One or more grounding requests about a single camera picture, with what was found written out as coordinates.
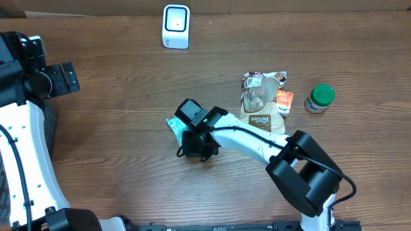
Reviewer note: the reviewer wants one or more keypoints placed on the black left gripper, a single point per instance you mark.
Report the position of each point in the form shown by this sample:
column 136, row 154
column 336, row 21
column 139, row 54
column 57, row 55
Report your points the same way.
column 62, row 87

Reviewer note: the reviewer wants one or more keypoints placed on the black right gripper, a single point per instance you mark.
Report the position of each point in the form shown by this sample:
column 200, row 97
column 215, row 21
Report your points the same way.
column 193, row 151

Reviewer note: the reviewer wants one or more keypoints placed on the mint green wipes pack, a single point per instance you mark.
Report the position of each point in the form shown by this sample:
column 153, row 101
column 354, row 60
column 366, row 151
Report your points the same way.
column 177, row 127

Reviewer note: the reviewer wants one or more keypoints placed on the beige snack pouch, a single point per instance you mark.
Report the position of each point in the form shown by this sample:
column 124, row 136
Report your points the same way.
column 259, row 100

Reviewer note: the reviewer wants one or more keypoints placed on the orange tissue pack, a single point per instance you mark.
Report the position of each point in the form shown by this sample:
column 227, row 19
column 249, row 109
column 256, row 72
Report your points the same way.
column 284, row 101

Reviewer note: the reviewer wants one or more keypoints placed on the green lid jar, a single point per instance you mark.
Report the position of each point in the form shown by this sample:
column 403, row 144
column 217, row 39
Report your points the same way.
column 320, row 98

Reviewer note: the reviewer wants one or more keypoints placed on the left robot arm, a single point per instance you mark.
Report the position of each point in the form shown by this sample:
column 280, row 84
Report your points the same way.
column 28, row 127

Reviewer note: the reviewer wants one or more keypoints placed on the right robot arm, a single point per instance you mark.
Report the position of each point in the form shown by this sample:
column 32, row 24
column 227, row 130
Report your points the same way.
column 306, row 176

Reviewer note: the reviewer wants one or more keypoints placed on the white barcode scanner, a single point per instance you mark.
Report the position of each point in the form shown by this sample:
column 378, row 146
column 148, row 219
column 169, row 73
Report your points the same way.
column 175, row 26

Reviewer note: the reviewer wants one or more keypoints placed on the dark grey plastic basket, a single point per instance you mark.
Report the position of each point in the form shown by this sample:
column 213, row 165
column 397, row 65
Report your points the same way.
column 50, row 126

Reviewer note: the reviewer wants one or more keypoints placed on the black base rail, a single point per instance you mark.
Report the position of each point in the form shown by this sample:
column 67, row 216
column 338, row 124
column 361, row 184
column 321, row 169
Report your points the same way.
column 224, row 227

